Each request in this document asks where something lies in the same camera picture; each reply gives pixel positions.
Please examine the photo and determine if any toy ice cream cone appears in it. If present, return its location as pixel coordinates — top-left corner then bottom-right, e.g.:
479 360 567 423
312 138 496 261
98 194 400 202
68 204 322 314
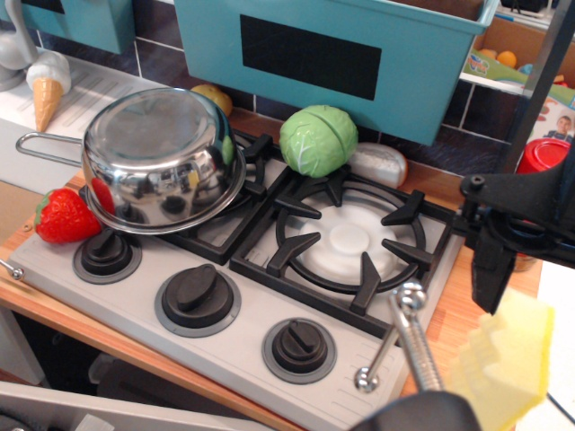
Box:
26 51 72 132

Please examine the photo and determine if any small teal bin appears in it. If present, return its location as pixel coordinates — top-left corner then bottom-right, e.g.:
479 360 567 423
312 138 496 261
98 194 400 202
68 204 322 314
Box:
22 0 136 54

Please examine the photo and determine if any red toy strawberry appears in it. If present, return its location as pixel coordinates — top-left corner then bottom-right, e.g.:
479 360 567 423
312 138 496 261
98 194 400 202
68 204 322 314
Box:
34 188 102 243

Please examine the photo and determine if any cardboard box with toys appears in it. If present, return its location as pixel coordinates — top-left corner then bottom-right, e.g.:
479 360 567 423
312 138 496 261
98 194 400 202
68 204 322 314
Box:
464 16 574 142

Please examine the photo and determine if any green toy cabbage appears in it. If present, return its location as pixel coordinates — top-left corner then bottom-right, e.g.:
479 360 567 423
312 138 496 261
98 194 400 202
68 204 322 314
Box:
279 105 358 178

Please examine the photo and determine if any red lid spice jar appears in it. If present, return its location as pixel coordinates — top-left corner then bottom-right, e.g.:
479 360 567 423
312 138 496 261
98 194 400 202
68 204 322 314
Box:
514 137 571 272

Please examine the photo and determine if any grey toy stove top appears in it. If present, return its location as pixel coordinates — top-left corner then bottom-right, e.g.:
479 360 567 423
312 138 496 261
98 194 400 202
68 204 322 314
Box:
9 135 461 430

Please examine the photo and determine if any black clamp base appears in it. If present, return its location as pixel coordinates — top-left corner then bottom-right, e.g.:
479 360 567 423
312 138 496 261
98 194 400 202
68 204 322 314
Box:
351 391 481 431

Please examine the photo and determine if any chrome clamp screw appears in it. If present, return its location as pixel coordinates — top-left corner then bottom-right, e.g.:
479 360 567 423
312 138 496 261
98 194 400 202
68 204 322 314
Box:
354 282 445 393

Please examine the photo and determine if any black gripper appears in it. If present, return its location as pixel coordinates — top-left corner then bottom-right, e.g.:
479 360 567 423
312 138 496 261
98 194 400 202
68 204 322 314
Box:
454 157 574 314

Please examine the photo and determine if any small chrome rod left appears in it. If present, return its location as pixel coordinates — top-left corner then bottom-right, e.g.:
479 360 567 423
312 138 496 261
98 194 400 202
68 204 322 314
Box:
0 259 24 280

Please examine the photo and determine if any black stove knob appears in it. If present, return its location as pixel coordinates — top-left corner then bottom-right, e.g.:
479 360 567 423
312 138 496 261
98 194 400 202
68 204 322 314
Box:
73 229 142 285
261 318 337 385
154 264 242 339

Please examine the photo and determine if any yellow toy potato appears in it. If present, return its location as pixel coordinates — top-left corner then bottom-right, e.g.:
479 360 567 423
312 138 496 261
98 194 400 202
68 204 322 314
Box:
191 84 234 117

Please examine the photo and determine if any right black burner grate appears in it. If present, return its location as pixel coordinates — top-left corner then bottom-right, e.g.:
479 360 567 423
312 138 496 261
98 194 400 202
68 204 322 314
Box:
230 167 458 338

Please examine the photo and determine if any right black stove knob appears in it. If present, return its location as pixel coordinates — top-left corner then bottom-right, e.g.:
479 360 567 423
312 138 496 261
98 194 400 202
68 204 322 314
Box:
261 318 337 385

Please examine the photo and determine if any large teal bin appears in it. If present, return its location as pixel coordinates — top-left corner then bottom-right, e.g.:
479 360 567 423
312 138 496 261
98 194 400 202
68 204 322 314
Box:
174 1 498 145

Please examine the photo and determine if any yellow sponge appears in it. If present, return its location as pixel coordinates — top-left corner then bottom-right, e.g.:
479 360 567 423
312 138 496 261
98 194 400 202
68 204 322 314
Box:
447 288 555 430

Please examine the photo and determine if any middle black stove knob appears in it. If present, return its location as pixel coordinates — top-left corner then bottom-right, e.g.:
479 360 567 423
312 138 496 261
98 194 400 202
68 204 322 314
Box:
154 264 242 339

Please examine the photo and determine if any stainless steel pot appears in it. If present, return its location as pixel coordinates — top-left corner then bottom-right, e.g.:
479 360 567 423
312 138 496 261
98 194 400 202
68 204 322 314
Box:
16 87 246 235

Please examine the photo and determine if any black metal post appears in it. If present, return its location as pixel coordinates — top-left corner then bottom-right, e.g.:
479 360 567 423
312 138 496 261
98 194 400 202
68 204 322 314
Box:
496 1 574 173

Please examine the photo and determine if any left black stove knob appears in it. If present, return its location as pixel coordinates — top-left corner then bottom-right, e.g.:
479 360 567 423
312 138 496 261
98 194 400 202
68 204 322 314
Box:
73 229 142 285

